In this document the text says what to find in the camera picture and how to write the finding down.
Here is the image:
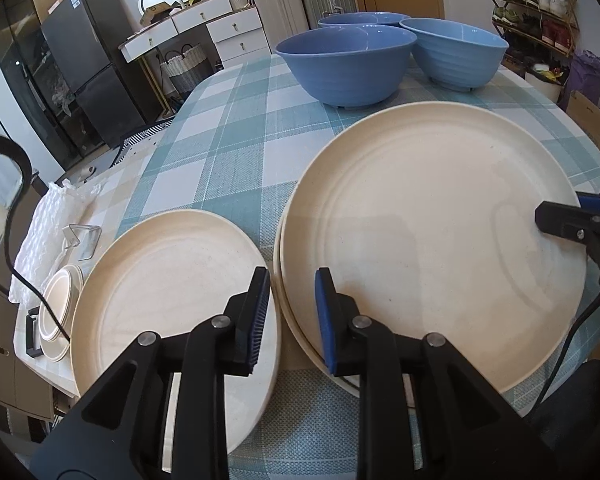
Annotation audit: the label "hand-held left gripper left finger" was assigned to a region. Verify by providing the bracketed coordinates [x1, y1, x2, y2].
[30, 267, 272, 480]

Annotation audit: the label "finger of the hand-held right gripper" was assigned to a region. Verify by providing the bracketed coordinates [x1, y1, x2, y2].
[577, 189, 600, 222]
[535, 200, 600, 256]

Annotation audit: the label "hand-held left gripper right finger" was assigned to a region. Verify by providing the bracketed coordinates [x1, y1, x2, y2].
[315, 267, 571, 480]

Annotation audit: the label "large cream plate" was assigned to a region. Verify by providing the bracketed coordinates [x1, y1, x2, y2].
[272, 210, 362, 399]
[280, 101, 588, 393]
[70, 210, 281, 468]

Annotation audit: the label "blue bowl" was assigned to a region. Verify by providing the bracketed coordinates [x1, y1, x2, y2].
[275, 24, 418, 108]
[317, 11, 412, 29]
[399, 17, 510, 93]

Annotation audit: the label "large cardboard box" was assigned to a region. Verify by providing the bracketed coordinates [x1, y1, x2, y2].
[565, 91, 600, 156]

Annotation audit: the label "purple bag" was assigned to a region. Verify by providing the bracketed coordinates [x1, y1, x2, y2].
[562, 50, 600, 111]

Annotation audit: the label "white waste bin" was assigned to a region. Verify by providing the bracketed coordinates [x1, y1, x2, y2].
[525, 62, 568, 103]

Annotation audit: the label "clear plastic holder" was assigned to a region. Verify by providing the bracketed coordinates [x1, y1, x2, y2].
[60, 223, 102, 261]

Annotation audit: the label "small cream plate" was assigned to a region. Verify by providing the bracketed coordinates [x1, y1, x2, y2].
[37, 307, 73, 362]
[42, 264, 85, 342]

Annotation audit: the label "gold shoe rack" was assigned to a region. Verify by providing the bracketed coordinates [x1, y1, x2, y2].
[480, 0, 581, 58]

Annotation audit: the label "rows of shelved shoes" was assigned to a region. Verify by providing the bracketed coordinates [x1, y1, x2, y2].
[481, 0, 578, 56]

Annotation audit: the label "small black device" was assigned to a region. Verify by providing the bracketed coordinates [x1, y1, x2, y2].
[26, 307, 44, 358]

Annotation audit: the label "white bubble wrap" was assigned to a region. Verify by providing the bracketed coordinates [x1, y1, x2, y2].
[7, 182, 103, 306]

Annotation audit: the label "wooden side cabinet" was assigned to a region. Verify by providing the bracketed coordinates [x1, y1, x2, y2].
[0, 280, 56, 421]

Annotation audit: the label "woven laundry basket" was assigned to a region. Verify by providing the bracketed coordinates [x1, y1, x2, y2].
[160, 44, 211, 96]

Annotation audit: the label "white dresser with drawers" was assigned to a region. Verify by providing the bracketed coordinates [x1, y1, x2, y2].
[117, 0, 273, 68]

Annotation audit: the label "black refrigerator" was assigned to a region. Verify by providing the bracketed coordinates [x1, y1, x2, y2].
[40, 0, 163, 158]

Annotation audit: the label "white suitcase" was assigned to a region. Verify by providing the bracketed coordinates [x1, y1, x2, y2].
[247, 0, 311, 53]

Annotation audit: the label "dark glass cabinet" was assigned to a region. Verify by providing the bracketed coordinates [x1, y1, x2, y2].
[0, 0, 86, 171]

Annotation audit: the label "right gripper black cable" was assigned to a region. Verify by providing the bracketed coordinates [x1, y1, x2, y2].
[530, 280, 600, 416]

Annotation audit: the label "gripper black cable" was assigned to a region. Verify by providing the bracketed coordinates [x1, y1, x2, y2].
[530, 280, 600, 416]
[0, 131, 73, 342]

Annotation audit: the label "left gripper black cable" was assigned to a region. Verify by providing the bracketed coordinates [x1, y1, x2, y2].
[0, 131, 73, 342]

